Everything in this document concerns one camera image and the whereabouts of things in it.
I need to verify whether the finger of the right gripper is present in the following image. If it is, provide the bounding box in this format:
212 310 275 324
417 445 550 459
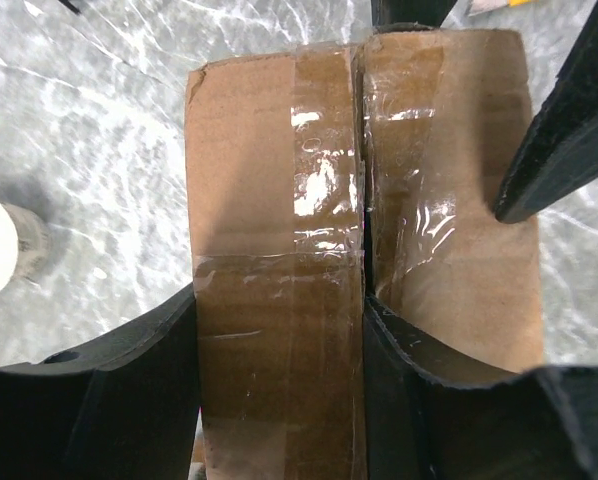
371 0 454 27
493 2 598 224

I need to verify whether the brown cardboard express box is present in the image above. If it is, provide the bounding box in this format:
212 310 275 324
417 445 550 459
185 30 543 479

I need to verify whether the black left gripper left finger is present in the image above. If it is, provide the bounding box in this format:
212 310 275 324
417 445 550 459
0 287 200 479

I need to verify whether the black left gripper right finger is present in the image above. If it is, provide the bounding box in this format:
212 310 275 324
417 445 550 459
363 295 598 479

